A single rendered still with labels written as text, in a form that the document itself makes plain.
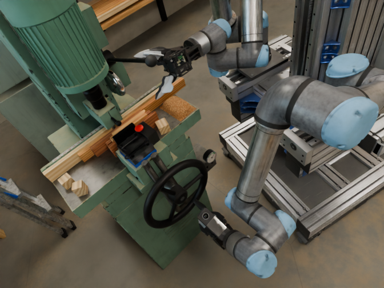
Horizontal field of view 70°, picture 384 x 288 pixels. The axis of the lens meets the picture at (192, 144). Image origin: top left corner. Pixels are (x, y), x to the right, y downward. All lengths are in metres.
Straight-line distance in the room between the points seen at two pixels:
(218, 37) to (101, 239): 1.51
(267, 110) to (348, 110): 0.18
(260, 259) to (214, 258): 0.95
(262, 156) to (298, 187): 0.94
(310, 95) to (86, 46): 0.61
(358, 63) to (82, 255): 1.81
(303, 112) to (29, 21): 0.68
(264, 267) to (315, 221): 0.80
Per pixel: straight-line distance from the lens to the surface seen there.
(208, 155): 1.23
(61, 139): 1.46
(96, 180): 1.05
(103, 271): 1.94
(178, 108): 1.11
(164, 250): 1.62
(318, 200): 1.67
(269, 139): 0.74
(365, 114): 0.64
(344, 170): 1.80
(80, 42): 0.86
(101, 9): 3.10
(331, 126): 0.62
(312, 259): 1.76
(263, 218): 0.87
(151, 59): 0.80
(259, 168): 0.79
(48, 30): 0.83
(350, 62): 1.07
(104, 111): 1.02
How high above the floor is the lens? 1.66
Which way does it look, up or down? 49 degrees down
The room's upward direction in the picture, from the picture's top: 17 degrees counter-clockwise
